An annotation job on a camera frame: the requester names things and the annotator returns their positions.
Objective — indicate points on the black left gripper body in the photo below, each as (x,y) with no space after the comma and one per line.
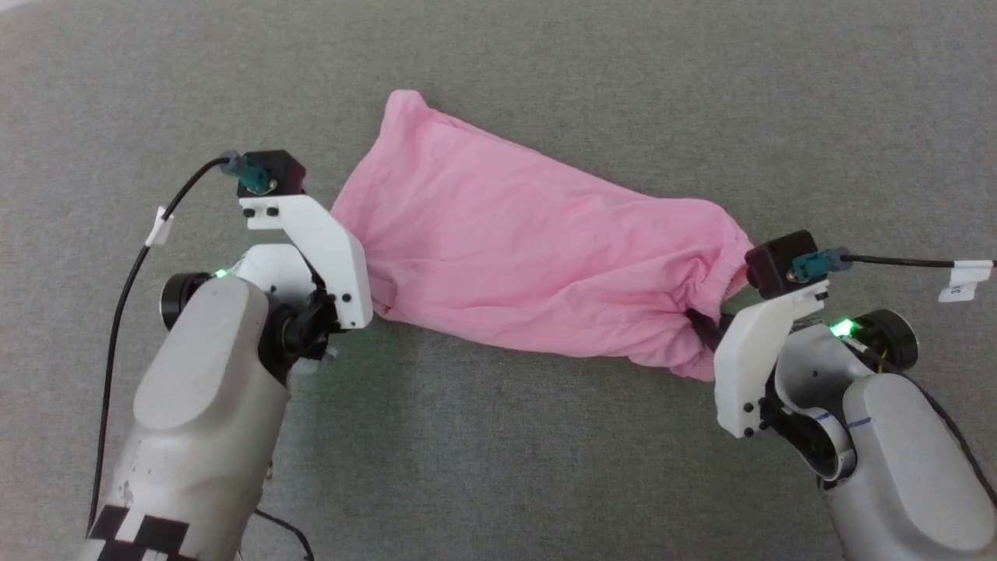
(304,331)

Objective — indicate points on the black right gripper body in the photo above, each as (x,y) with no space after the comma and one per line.
(814,444)

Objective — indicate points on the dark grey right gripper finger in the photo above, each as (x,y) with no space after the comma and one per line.
(706,331)

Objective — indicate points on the pink cloth garment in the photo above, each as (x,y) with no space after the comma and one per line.
(514,249)

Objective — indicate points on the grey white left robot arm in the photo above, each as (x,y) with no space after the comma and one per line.
(195,405)

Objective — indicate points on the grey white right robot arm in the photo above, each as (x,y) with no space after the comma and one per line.
(903,460)

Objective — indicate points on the grey fabric sofa seat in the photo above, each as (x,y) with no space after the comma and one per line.
(545,467)

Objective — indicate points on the white right camera bracket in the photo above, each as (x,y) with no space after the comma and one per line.
(752,358)

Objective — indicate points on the white camera bracket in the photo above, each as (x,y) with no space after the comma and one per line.
(331,249)
(752,358)

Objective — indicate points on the white left camera bracket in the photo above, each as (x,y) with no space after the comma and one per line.
(331,249)

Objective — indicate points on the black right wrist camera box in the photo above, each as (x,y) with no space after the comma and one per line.
(779,263)

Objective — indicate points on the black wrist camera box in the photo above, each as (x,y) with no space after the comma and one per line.
(779,263)
(274,171)

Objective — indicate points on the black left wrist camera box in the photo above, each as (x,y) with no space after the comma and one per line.
(274,171)

